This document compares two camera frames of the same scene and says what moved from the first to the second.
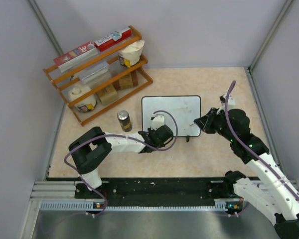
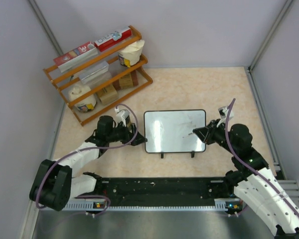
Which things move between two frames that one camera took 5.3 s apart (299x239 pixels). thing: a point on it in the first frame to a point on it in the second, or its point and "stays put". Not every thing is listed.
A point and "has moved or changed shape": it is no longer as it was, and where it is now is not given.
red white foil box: (116, 38) stays put
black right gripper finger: (201, 122) to (202, 132)
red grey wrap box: (76, 56) stays put
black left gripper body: (150, 131) to (120, 134)
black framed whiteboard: (185, 109) has moved or changed shape
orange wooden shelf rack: (87, 86) stays put
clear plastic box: (94, 72) stays put
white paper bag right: (131, 55) stays put
